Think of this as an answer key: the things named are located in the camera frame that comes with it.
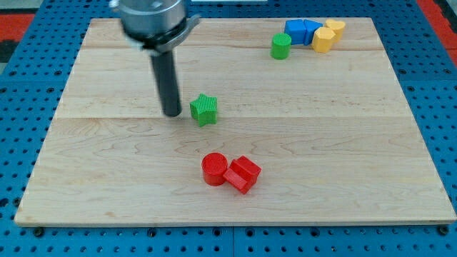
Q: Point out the green star block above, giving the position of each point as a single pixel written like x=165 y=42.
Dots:
x=204 y=109

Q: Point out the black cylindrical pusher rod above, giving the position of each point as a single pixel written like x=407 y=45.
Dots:
x=166 y=83

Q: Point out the yellow hexagon block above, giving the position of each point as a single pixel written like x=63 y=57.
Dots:
x=323 y=39

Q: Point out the yellow heart block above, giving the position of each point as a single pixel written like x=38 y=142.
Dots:
x=337 y=26

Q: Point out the red angular block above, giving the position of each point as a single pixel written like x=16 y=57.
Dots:
x=242 y=174

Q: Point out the light wooden board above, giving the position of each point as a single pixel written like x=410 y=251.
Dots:
x=333 y=134

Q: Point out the red cylinder block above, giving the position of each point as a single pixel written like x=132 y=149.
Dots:
x=214 y=166

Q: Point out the blue cube block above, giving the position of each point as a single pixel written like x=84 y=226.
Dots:
x=296 y=29

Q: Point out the green cylinder block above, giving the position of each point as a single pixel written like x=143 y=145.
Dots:
x=280 y=46

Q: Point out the blue pentagon block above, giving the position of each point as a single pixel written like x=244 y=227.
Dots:
x=311 y=27

